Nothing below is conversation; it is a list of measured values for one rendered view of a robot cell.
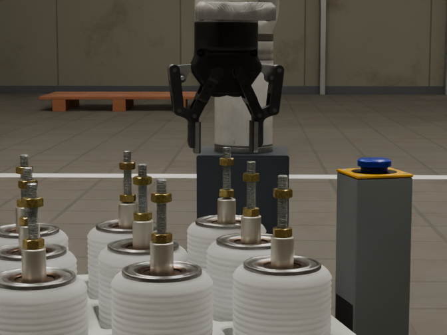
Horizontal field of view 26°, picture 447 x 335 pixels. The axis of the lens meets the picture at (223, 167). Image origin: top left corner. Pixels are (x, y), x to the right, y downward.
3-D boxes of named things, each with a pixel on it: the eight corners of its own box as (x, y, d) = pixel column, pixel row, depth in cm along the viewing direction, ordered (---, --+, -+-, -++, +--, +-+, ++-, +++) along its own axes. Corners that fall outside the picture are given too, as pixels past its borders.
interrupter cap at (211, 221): (268, 228, 115) (268, 223, 115) (209, 233, 112) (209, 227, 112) (241, 218, 122) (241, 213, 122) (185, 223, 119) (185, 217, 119)
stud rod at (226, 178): (231, 210, 116) (231, 147, 115) (222, 210, 116) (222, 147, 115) (230, 208, 117) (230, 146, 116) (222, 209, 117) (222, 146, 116)
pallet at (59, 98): (203, 104, 769) (203, 91, 767) (198, 111, 689) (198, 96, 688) (56, 104, 771) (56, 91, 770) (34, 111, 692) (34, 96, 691)
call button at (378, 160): (352, 173, 117) (352, 157, 117) (383, 173, 118) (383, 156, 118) (364, 178, 113) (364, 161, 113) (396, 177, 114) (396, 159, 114)
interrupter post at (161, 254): (148, 279, 90) (148, 244, 90) (149, 273, 92) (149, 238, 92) (173, 279, 90) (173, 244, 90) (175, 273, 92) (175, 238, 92)
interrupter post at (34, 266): (30, 278, 90) (29, 244, 90) (52, 281, 89) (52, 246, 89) (15, 284, 88) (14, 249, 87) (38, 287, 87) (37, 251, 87)
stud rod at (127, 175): (124, 213, 114) (124, 150, 113) (133, 214, 114) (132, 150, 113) (122, 215, 113) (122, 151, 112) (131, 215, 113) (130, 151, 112)
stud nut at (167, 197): (149, 203, 89) (149, 194, 89) (151, 200, 91) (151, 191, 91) (171, 203, 89) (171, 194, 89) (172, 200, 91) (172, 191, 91)
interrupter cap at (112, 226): (124, 222, 119) (124, 216, 119) (173, 228, 115) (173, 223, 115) (82, 231, 113) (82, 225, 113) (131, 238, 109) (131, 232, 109)
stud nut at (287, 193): (295, 196, 93) (295, 187, 93) (289, 199, 92) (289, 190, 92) (275, 195, 94) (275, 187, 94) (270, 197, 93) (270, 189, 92)
